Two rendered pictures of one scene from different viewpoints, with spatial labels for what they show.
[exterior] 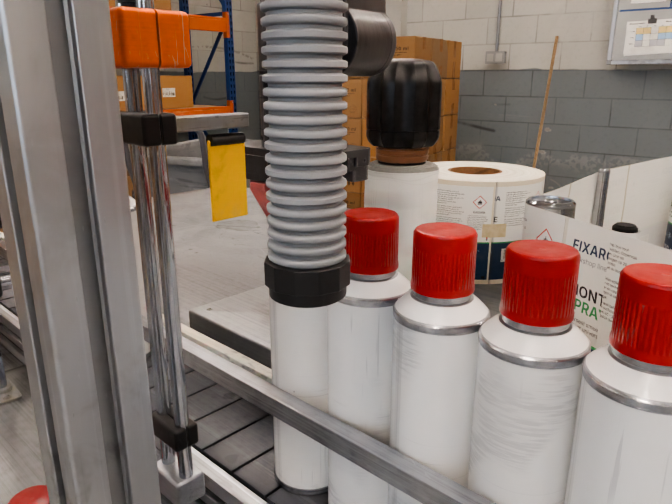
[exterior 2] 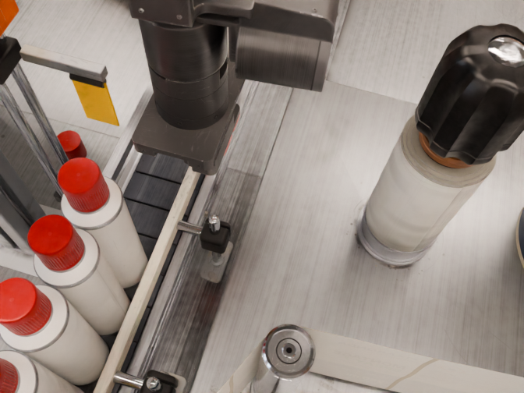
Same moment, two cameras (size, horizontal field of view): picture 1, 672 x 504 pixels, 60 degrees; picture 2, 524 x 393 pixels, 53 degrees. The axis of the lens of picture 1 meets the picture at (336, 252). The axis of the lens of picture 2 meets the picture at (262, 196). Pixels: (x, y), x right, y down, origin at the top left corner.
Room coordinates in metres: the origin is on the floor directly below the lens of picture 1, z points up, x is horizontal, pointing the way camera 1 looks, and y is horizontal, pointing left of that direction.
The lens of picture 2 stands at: (0.38, -0.22, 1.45)
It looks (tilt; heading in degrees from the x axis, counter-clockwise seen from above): 62 degrees down; 58
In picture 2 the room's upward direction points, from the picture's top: 6 degrees clockwise
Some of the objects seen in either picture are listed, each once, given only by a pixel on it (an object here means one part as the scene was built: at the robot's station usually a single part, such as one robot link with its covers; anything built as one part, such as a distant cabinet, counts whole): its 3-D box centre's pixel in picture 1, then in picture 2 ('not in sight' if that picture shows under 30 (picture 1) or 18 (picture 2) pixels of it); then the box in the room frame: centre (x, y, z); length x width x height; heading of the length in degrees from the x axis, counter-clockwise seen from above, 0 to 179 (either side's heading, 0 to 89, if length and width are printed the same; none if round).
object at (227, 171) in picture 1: (228, 176); (95, 99); (0.40, 0.07, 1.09); 0.03 x 0.01 x 0.06; 137
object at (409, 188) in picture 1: (400, 194); (436, 164); (0.66, -0.08, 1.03); 0.09 x 0.09 x 0.30
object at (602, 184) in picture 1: (593, 254); not in sight; (0.61, -0.28, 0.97); 0.02 x 0.02 x 0.19
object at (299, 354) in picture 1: (308, 346); (105, 228); (0.36, 0.02, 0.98); 0.05 x 0.05 x 0.20
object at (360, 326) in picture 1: (368, 370); (83, 280); (0.33, -0.02, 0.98); 0.05 x 0.05 x 0.20
